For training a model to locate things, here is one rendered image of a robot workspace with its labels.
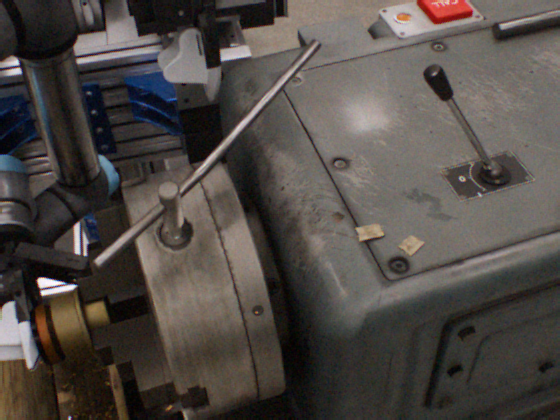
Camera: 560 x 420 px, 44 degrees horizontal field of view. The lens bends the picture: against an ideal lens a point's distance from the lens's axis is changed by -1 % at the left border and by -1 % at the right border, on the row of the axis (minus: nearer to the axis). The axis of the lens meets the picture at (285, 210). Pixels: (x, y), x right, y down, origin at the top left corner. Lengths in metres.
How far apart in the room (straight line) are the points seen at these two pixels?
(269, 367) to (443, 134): 0.34
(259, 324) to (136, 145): 0.75
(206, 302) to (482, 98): 0.42
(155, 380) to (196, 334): 0.09
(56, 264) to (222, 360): 0.30
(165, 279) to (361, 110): 0.32
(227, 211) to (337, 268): 0.15
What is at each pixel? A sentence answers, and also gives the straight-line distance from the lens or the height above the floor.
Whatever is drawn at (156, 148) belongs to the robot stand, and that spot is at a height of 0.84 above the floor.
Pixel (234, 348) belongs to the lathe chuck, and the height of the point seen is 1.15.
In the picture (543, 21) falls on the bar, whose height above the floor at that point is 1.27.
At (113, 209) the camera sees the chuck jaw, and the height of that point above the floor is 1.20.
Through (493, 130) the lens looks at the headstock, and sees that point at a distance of 0.87.
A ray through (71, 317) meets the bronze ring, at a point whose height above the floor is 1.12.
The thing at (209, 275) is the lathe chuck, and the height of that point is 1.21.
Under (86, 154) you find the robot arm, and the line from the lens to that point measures 1.12.
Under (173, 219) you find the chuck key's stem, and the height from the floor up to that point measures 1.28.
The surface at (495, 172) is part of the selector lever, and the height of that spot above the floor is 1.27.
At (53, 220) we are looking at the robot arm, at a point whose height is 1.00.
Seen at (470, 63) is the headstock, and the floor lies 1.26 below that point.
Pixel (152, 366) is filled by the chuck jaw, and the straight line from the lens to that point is 0.84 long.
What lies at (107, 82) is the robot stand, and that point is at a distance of 1.36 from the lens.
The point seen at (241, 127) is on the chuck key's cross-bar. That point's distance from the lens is 0.75.
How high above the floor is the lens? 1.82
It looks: 48 degrees down
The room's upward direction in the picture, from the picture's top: 3 degrees counter-clockwise
